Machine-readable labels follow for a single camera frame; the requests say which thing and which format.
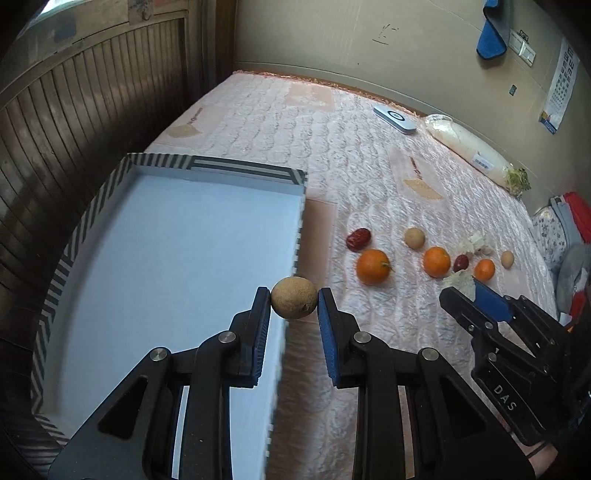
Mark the blue grey hanging towel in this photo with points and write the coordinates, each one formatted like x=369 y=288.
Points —
x=494 y=38

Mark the dark red date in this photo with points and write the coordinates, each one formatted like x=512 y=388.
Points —
x=359 y=239

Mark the pale sugarcane chunk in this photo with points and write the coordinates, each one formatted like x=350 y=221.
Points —
x=473 y=244
x=464 y=282

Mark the striped white tray box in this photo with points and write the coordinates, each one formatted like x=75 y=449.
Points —
x=169 y=250

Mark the white square device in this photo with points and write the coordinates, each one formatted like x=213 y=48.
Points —
x=396 y=118

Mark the brown longan by orange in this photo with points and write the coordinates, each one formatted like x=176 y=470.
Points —
x=415 y=238

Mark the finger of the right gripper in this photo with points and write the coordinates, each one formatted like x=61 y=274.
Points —
x=498 y=307
x=470 y=317

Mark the large orange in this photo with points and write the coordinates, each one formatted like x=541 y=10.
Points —
x=485 y=270

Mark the orange middle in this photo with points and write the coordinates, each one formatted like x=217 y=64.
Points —
x=436 y=262

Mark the small orange near tray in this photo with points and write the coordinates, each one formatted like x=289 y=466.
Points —
x=373 y=267

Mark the pale sugarcane chunk middle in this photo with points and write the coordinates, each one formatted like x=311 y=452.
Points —
x=473 y=244

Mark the floral blanket pile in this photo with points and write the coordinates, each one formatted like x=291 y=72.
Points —
x=550 y=238

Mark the red cloth on pile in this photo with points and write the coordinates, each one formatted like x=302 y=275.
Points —
x=581 y=213

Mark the wrapped white daikon radish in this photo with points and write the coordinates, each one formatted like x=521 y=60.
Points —
x=478 y=153

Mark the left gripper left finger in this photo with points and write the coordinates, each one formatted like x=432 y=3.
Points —
x=172 y=409

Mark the pale sugarcane chunk front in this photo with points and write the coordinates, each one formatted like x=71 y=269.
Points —
x=464 y=282

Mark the red date centre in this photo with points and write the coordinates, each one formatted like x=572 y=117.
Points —
x=461 y=263

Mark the brown longan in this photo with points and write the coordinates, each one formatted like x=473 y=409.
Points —
x=507 y=259
x=294 y=297
x=415 y=238

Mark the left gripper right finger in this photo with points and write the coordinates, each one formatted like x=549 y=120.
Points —
x=454 y=434

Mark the grey clothing pile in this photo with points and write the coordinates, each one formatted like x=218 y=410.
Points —
x=574 y=271

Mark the white wall switch panel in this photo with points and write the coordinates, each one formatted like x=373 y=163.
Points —
x=518 y=43

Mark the pink quilted bed cover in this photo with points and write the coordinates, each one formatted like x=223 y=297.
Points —
x=363 y=173

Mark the eye chart poster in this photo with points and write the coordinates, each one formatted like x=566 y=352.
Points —
x=561 y=88

